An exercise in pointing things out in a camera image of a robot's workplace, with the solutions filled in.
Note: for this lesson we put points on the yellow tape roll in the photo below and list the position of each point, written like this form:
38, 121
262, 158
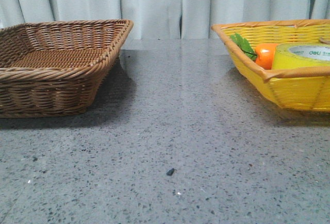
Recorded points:
298, 55

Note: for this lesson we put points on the small black debris piece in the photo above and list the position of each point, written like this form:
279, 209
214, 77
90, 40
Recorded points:
170, 172

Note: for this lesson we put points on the white curtain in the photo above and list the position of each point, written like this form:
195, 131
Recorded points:
163, 19

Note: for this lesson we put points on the orange plastic carrot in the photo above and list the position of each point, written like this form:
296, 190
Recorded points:
262, 54

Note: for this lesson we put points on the brown wicker basket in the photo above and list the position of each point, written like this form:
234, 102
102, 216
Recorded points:
51, 69

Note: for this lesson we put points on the yellow woven basket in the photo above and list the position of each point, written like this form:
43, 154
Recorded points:
304, 89

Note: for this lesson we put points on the brown stick in basket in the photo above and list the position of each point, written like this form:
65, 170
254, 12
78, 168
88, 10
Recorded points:
323, 40

